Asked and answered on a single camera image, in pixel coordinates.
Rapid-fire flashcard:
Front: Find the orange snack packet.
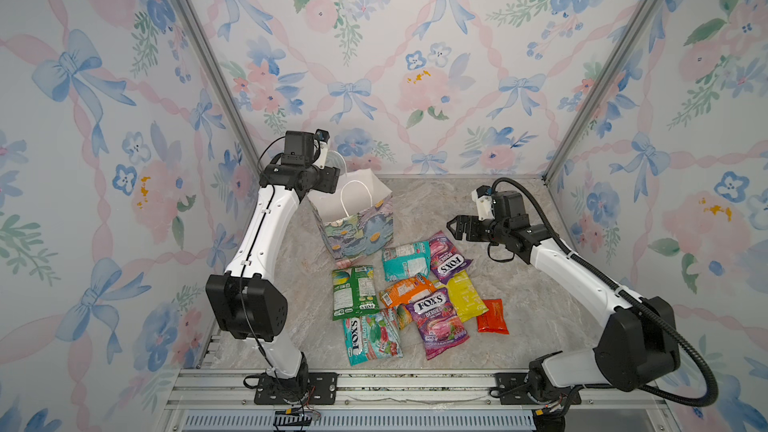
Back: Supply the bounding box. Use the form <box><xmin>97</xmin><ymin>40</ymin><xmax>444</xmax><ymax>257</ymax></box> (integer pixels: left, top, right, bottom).
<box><xmin>379</xmin><ymin>275</ymin><xmax>437</xmax><ymax>308</ymax></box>

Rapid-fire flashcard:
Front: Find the yellow snack packet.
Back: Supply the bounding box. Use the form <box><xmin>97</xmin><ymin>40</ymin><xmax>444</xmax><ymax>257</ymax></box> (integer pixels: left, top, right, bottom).
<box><xmin>446</xmin><ymin>271</ymin><xmax>488</xmax><ymax>323</ymax></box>

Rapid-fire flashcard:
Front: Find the purple Fox's berries bag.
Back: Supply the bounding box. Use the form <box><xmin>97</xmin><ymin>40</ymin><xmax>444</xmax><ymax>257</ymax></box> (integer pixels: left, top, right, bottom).
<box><xmin>405</xmin><ymin>288</ymin><xmax>469</xmax><ymax>360</ymax></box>

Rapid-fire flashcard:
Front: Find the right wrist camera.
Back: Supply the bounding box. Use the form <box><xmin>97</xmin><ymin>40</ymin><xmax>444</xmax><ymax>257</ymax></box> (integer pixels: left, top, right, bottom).
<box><xmin>471</xmin><ymin>185</ymin><xmax>495</xmax><ymax>221</ymax></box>

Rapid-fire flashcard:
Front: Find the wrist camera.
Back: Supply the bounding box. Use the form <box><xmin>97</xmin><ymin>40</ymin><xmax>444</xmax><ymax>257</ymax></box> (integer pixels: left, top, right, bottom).
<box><xmin>471</xmin><ymin>185</ymin><xmax>495</xmax><ymax>221</ymax></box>
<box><xmin>313</xmin><ymin>129</ymin><xmax>330</xmax><ymax>169</ymax></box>

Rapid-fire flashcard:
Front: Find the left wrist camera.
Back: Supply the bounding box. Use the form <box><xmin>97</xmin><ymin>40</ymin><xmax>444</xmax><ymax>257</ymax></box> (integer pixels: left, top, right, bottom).
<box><xmin>313</xmin><ymin>129</ymin><xmax>330</xmax><ymax>169</ymax></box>

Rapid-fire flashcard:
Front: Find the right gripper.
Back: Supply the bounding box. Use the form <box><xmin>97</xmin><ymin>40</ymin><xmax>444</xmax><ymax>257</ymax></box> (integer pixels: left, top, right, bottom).
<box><xmin>445</xmin><ymin>216</ymin><xmax>508</xmax><ymax>248</ymax></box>

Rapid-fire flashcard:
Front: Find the teal snack packet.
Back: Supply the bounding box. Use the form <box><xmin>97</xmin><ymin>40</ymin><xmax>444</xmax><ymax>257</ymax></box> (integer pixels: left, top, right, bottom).
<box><xmin>382</xmin><ymin>241</ymin><xmax>430</xmax><ymax>282</ymax></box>

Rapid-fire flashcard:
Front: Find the green snack packet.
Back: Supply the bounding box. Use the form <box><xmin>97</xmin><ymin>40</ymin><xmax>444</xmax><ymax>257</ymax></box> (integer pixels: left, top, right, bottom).
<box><xmin>331</xmin><ymin>265</ymin><xmax>380</xmax><ymax>321</ymax></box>

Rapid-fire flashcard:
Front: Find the red snack packet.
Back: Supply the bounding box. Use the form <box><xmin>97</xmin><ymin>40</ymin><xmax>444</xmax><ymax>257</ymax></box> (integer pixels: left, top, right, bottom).
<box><xmin>476</xmin><ymin>299</ymin><xmax>509</xmax><ymax>335</ymax></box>

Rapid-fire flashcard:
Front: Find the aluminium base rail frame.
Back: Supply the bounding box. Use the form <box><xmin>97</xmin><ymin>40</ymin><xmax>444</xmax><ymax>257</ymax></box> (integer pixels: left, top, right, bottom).
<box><xmin>155</xmin><ymin>369</ymin><xmax>682</xmax><ymax>431</ymax></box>

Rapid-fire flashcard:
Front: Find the right corner aluminium post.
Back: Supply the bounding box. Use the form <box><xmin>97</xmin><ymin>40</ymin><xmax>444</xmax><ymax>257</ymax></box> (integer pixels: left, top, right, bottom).
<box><xmin>542</xmin><ymin>0</ymin><xmax>663</xmax><ymax>186</ymax></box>

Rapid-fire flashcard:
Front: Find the left corner aluminium post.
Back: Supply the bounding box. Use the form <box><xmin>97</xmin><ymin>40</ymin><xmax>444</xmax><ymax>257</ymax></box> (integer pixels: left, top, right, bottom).
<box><xmin>170</xmin><ymin>0</ymin><xmax>261</xmax><ymax>178</ymax></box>

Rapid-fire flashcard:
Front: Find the green Fox's candy bag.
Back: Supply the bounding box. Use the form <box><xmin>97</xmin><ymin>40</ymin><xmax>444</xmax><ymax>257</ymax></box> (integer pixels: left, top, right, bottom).
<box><xmin>343</xmin><ymin>312</ymin><xmax>403</xmax><ymax>366</ymax></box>

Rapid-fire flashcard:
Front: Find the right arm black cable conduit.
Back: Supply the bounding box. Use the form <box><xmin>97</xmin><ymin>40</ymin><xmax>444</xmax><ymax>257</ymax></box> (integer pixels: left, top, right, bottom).
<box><xmin>490</xmin><ymin>177</ymin><xmax>720</xmax><ymax>408</ymax></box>

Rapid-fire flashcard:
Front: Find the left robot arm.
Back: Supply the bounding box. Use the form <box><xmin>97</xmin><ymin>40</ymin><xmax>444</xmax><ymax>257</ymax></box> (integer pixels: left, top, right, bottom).
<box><xmin>205</xmin><ymin>164</ymin><xmax>340</xmax><ymax>387</ymax></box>

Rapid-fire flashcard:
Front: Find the purple Fox's candy bag upper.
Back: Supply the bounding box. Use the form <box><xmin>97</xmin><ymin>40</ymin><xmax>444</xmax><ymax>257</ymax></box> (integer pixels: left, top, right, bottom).
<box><xmin>428</xmin><ymin>231</ymin><xmax>473</xmax><ymax>284</ymax></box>

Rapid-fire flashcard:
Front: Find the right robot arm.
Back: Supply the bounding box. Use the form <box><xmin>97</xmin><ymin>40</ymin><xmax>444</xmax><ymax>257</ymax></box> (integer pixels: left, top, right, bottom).
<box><xmin>447</xmin><ymin>215</ymin><xmax>681</xmax><ymax>404</ymax></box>

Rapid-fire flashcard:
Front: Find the floral paper gift bag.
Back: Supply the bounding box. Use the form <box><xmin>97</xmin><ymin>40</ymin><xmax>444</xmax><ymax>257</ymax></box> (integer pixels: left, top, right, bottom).
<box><xmin>307</xmin><ymin>169</ymin><xmax>394</xmax><ymax>269</ymax></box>

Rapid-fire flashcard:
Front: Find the corner aluminium post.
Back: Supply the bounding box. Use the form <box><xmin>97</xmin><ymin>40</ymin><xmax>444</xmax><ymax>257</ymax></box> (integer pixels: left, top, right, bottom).
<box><xmin>170</xmin><ymin>0</ymin><xmax>261</xmax><ymax>178</ymax></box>
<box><xmin>542</xmin><ymin>0</ymin><xmax>663</xmax><ymax>186</ymax></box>

